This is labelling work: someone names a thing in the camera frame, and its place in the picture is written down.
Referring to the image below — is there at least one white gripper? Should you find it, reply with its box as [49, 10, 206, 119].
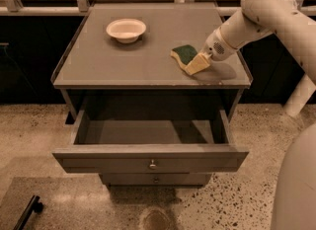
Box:
[185, 29, 237, 75]

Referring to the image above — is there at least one green yellow sponge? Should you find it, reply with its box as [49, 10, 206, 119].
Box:
[170, 44, 198, 70]

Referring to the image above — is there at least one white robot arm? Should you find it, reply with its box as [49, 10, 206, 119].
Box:
[185, 0, 316, 116]

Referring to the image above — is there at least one grey drawer cabinet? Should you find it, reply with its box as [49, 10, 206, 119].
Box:
[50, 2, 254, 188]

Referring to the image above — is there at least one metal drawer knob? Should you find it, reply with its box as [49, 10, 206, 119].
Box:
[148, 159, 158, 170]

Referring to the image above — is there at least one open grey top drawer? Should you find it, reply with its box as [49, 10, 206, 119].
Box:
[53, 110, 249, 174]

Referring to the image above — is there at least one closed lower drawer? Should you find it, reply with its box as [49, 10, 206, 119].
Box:
[101, 173, 210, 186]

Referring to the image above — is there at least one white bowl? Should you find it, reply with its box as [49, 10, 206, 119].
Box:
[106, 19, 146, 43]

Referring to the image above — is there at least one metal railing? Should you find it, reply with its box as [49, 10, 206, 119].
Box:
[0, 0, 238, 16]

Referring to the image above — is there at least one black bar on floor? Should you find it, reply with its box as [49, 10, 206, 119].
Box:
[13, 195, 43, 230]

